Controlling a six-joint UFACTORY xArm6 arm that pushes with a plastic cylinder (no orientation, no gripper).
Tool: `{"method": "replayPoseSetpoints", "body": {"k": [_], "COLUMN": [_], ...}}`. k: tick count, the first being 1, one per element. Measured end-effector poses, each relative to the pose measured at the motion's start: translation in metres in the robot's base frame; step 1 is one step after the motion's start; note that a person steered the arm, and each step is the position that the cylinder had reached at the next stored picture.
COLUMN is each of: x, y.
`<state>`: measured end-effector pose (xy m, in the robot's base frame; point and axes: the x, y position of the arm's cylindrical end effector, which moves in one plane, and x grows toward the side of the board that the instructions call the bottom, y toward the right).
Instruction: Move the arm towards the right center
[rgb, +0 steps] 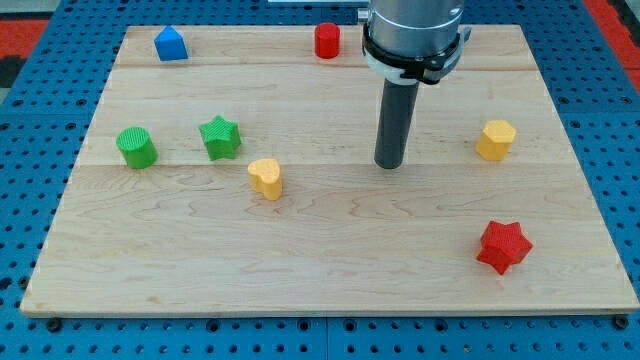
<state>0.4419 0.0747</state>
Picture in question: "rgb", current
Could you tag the red star block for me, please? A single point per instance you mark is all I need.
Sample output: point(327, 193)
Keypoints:
point(503, 245)

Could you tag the green cylinder block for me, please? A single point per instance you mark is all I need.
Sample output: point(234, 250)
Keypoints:
point(136, 147)

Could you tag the red cylinder block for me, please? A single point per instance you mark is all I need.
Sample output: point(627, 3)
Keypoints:
point(327, 40)

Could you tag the blue house-shaped block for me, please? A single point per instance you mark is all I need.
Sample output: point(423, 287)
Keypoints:
point(170, 45)

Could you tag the yellow heart block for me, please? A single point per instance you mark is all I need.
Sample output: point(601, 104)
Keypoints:
point(265, 178)

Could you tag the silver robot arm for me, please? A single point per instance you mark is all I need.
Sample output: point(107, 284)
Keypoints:
point(410, 41)

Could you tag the light wooden board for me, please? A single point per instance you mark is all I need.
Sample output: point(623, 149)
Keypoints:
point(188, 237)

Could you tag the green star block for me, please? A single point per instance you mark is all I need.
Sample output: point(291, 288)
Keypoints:
point(221, 138)

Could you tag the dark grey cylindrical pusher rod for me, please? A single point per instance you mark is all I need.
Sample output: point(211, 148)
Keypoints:
point(396, 112)

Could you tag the yellow hexagon block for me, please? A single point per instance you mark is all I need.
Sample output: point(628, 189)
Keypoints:
point(496, 139)

